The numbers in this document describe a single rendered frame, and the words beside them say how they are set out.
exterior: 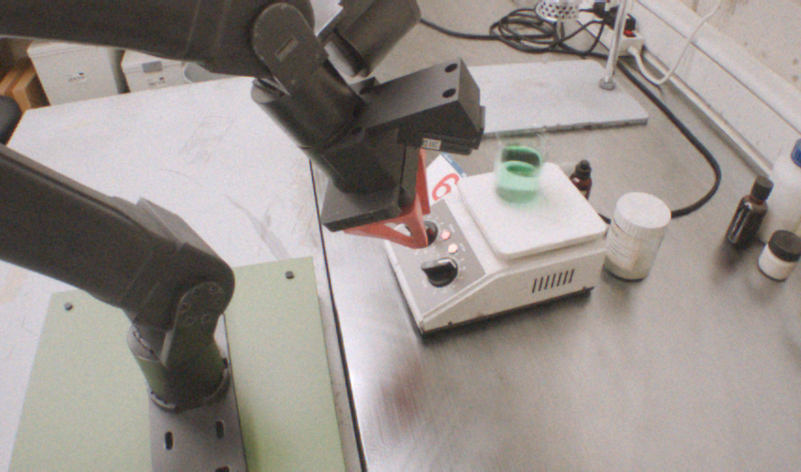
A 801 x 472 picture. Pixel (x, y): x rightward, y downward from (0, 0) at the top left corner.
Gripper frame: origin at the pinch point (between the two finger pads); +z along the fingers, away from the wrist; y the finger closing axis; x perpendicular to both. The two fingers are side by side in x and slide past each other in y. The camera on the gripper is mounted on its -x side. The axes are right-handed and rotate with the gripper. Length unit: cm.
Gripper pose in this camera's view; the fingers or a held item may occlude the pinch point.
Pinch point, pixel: (418, 225)
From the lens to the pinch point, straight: 53.3
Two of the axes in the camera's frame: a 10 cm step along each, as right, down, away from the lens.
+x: -8.7, 1.9, 4.6
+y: 1.0, -8.3, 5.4
